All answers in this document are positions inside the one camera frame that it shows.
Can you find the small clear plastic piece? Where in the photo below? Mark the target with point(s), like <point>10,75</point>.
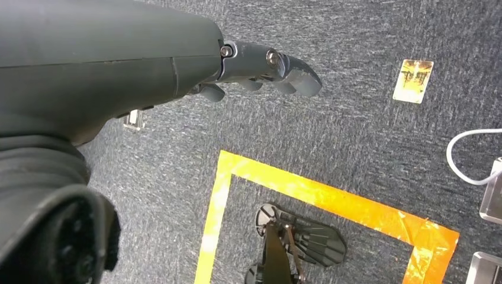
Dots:
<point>134,120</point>

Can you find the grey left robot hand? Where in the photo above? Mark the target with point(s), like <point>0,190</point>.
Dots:
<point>98,66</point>

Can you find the yellow floor tape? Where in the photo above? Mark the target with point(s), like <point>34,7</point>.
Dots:
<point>313,192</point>

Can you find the floor socket with white plug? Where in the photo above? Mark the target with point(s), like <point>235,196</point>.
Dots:
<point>493,196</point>

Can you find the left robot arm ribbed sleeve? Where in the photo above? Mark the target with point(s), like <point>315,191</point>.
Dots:
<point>39,196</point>

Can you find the yellowish card on floor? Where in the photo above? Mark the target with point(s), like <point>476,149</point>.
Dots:
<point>413,80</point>

